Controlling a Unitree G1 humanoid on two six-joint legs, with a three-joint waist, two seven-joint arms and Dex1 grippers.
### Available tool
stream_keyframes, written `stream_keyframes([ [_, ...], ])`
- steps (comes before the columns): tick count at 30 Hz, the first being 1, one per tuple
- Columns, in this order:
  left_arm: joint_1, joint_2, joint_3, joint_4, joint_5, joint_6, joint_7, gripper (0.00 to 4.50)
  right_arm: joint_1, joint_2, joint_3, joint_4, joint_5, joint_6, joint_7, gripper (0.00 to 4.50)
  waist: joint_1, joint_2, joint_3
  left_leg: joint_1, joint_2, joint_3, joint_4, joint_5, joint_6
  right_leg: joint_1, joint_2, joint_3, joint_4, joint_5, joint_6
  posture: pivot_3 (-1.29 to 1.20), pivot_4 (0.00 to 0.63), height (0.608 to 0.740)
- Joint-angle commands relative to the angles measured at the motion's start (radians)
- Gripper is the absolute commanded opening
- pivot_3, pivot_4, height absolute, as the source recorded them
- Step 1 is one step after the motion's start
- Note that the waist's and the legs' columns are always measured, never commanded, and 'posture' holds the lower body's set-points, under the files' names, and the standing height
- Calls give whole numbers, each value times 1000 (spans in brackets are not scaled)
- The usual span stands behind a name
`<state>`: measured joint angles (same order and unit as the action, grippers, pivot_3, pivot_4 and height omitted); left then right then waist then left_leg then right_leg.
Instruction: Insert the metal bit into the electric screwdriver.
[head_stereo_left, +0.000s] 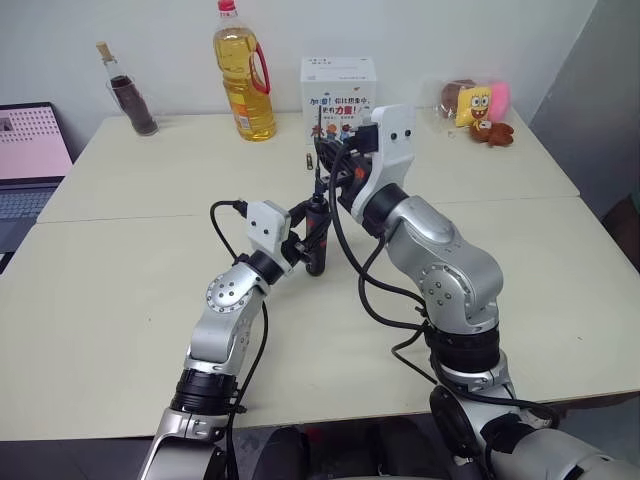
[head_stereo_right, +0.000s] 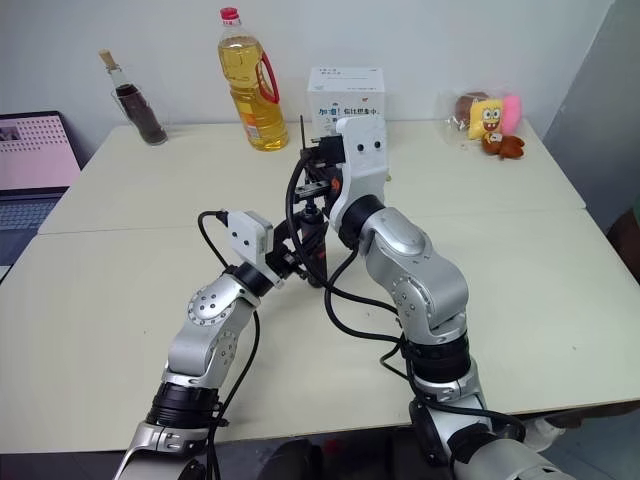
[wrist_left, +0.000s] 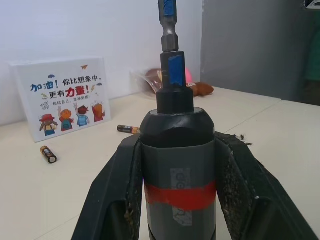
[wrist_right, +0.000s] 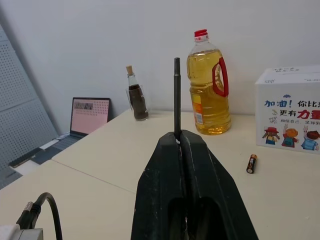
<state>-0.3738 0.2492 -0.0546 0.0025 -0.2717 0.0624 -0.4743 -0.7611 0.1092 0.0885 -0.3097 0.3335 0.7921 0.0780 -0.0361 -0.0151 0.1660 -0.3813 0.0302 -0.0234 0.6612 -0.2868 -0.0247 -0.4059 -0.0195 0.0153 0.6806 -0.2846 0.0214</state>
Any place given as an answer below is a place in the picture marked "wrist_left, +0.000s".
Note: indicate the pink plush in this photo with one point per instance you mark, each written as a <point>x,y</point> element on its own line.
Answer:
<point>189,76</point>

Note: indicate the brown plush toy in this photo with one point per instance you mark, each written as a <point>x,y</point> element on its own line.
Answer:
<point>202,88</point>

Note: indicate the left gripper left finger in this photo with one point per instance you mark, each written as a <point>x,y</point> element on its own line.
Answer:
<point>112,200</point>

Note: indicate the clear plastic bag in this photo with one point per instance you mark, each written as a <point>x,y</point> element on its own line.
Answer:
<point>140,80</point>

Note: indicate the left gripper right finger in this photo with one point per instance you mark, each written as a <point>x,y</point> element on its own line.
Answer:
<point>250,200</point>

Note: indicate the black gold AA battery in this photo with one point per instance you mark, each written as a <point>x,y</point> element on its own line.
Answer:
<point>127,129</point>
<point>48,155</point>

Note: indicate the round brown plush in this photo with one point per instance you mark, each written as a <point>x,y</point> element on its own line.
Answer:
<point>152,73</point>

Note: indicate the grey electric screwdriver red band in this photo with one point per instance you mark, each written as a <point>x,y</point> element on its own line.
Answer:
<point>178,162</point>

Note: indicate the metal screwdriver bit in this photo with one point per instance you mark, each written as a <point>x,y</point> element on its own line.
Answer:
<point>170,37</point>

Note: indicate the grey partition panel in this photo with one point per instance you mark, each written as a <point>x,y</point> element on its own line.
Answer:
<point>250,50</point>

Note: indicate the white cartoon printed box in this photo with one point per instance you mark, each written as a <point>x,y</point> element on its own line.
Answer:
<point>62,100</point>

